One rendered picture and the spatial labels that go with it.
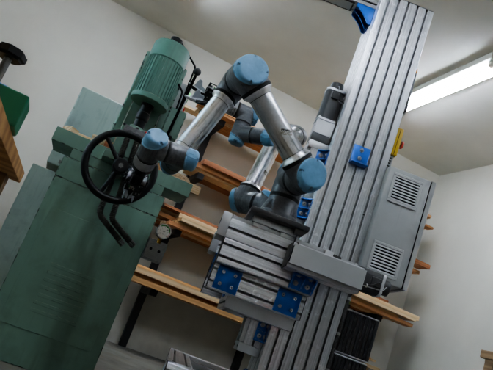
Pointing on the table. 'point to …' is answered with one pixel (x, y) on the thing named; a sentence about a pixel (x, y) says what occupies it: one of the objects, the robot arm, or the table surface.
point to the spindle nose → (143, 114)
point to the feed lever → (183, 101)
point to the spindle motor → (161, 75)
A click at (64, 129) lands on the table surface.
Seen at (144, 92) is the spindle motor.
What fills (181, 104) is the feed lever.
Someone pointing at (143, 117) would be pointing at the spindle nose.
